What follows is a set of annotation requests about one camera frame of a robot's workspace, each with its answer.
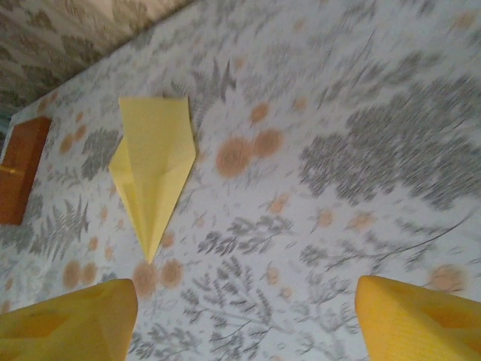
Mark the orange wooden board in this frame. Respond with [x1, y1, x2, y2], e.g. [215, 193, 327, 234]
[0, 116, 53, 226]

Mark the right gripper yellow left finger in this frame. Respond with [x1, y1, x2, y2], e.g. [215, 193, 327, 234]
[0, 278, 139, 361]

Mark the floral tablecloth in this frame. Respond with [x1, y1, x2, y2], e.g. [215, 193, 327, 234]
[0, 0, 481, 361]

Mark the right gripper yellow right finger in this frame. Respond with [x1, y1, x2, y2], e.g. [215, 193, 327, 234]
[355, 275, 481, 361]

